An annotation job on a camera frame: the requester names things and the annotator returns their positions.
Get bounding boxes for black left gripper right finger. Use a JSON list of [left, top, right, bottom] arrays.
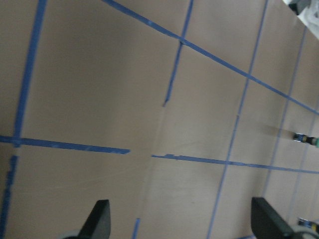
[[251, 197, 319, 239]]

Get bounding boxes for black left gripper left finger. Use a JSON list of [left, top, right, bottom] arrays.
[[58, 199, 110, 239]]

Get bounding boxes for yellow push button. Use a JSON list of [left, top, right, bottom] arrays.
[[298, 218, 319, 233]]

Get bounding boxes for green push button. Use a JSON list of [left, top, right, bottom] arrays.
[[293, 133, 319, 148]]

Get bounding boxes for clear plastic bag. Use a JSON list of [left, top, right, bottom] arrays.
[[299, 0, 319, 38]]

